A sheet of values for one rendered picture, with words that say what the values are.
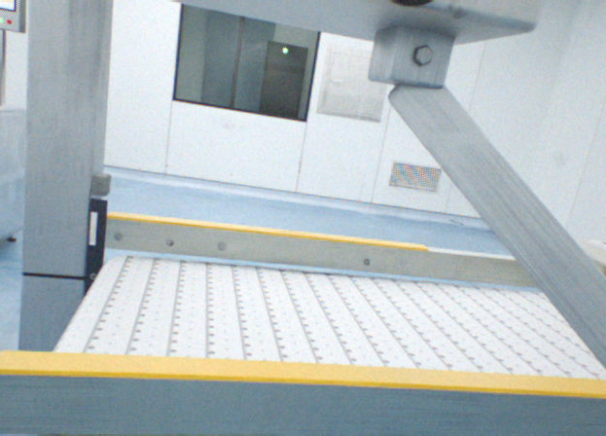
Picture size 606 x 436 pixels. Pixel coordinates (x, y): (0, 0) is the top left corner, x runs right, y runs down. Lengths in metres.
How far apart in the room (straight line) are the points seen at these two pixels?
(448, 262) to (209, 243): 0.27
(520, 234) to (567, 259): 0.02
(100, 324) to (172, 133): 4.94
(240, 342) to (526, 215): 0.21
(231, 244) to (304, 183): 4.81
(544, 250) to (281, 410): 0.15
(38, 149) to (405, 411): 0.40
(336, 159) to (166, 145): 1.77
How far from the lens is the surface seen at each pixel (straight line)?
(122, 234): 0.51
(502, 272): 0.62
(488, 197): 0.24
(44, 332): 0.58
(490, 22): 0.22
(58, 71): 0.52
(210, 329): 0.38
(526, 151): 6.03
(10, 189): 3.07
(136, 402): 0.26
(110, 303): 0.41
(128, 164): 5.41
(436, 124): 0.25
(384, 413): 0.29
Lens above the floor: 1.03
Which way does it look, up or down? 13 degrees down
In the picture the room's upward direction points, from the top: 9 degrees clockwise
